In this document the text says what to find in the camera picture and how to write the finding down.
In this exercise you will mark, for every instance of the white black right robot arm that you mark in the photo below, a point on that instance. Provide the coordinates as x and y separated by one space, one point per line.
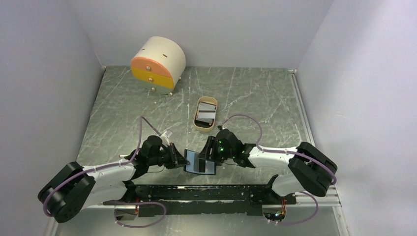
278 158

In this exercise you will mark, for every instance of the stack of credit cards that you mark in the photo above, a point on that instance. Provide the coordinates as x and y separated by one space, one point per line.
206 112

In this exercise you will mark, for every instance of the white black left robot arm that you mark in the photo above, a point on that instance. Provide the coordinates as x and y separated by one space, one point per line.
76 187

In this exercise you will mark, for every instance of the black leather card holder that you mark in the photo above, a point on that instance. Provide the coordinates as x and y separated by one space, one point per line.
197 165

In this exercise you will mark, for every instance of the cream mini drawer cabinet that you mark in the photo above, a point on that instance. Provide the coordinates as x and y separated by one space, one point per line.
159 64

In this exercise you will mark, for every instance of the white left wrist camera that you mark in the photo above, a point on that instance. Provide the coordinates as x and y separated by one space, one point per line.
165 136

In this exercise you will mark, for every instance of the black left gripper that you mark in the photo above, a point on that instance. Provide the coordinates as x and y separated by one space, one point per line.
175 158

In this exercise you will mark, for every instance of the beige oval plastic tray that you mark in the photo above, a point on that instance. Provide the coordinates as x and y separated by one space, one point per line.
203 126

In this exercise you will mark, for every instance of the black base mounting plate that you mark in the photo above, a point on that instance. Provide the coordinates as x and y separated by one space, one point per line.
209 199

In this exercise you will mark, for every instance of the black credit card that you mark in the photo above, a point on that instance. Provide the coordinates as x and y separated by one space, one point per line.
202 165

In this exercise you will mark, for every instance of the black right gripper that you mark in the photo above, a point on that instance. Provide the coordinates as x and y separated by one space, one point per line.
205 153

